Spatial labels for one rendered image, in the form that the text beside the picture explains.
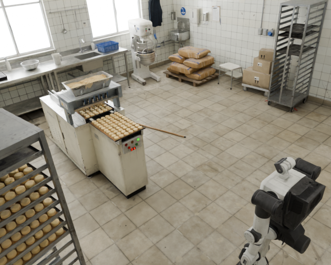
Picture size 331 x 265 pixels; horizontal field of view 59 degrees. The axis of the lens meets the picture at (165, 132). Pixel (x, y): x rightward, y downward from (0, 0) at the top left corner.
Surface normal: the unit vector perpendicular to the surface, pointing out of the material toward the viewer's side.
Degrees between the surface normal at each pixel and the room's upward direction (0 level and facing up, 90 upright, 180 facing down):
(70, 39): 90
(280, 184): 0
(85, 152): 90
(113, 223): 0
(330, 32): 90
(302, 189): 0
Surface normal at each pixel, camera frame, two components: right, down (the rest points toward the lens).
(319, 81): -0.76, 0.37
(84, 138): 0.63, 0.36
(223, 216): -0.06, -0.86
